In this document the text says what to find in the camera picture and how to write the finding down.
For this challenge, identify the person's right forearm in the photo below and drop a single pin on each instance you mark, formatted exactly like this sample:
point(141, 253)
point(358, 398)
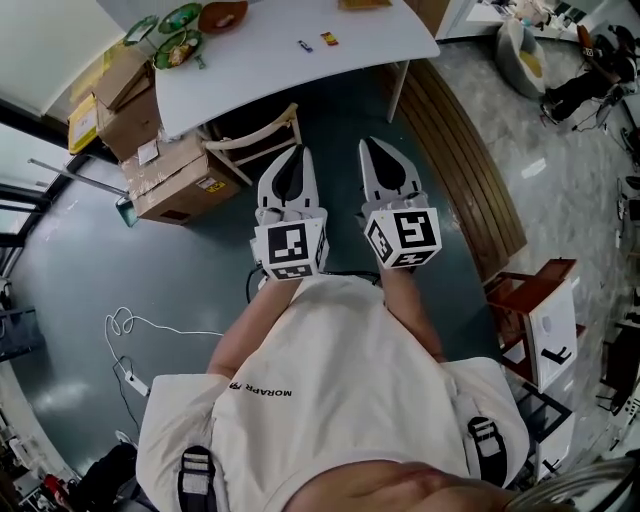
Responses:
point(405, 310)

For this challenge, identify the flat brown cardboard sheet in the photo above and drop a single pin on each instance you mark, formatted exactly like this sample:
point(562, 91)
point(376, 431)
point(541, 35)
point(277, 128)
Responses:
point(425, 15)

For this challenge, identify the person's chin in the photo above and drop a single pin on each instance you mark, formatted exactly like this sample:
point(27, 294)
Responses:
point(400, 490)

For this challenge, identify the red yellow snack packet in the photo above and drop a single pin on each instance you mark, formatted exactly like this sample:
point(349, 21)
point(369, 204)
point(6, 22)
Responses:
point(329, 38)

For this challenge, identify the black framed glass door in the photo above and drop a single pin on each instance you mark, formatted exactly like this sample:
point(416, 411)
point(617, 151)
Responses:
point(15, 107)

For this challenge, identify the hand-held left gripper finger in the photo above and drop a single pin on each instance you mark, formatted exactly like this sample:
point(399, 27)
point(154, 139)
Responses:
point(307, 190)
point(272, 190)

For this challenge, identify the grey beanbag seat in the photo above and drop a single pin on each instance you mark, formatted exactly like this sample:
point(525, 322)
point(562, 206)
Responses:
point(507, 50)

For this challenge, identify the person's left forearm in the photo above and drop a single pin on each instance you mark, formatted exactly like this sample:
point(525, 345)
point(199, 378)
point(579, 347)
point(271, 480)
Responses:
point(240, 330)

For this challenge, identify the wicker basket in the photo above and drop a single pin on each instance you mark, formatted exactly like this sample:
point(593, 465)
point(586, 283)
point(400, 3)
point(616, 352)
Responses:
point(357, 4)

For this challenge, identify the flat cardboard box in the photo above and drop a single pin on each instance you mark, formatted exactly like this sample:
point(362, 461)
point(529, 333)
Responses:
point(120, 75)

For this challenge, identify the black bag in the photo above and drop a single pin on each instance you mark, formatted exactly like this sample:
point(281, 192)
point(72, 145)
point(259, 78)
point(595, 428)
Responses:
point(110, 475)

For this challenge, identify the plain cardboard box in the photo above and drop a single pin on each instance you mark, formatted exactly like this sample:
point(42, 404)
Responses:
point(130, 125)

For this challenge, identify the large labelled cardboard box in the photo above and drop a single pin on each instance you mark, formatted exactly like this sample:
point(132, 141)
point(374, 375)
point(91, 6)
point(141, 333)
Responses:
point(175, 185)

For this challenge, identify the red wooden stool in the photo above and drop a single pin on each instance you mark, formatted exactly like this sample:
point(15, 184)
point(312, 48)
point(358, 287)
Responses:
point(510, 300)

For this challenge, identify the white table leg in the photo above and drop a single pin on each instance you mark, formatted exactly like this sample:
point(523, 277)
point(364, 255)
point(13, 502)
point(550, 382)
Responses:
point(398, 90)

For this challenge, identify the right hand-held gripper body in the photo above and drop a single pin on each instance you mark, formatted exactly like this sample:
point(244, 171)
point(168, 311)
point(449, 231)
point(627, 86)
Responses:
point(405, 235)

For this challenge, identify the person's white shirt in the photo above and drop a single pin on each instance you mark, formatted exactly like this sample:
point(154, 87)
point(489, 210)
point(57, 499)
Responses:
point(325, 400)

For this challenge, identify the brown wooden bowl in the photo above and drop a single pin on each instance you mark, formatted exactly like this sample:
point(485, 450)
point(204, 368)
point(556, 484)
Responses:
point(207, 20)

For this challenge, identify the dark grey crate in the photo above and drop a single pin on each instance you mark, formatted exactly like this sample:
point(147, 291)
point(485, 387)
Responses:
point(20, 335)

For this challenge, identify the green tiered dish stand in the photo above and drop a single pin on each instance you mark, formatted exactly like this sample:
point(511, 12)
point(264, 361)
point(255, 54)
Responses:
point(180, 17)

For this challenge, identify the white board black mark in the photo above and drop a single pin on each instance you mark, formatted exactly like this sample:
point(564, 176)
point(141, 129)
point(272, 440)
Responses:
point(555, 445)
point(555, 340)

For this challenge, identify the red container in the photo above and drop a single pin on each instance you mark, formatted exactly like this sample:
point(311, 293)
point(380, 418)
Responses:
point(52, 486)

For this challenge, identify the grey metal pole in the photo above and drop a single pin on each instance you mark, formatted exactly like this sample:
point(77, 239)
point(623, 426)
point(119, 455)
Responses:
point(75, 173)

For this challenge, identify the yellow box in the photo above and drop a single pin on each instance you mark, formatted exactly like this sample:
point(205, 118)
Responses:
point(82, 125)

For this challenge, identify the white power strip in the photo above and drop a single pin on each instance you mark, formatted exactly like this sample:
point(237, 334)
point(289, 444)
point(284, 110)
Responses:
point(136, 383)

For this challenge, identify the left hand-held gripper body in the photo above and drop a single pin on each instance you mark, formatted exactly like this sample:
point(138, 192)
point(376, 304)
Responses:
point(290, 245)

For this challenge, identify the purple snack packet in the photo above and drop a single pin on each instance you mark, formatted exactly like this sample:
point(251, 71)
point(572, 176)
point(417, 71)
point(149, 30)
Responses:
point(305, 46)

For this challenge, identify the white yellow egg cushion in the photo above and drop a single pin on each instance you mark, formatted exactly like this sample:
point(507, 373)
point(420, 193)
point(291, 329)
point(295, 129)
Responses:
point(532, 62)

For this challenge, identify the brown slatted wooden platform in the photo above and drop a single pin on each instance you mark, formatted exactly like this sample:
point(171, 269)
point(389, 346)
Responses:
point(465, 175)

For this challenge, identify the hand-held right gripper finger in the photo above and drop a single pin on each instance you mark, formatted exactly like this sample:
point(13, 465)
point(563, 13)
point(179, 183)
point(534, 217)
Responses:
point(410, 185)
point(370, 180)

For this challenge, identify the light wooden chair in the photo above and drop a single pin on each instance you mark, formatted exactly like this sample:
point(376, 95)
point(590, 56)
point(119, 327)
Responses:
point(260, 144)

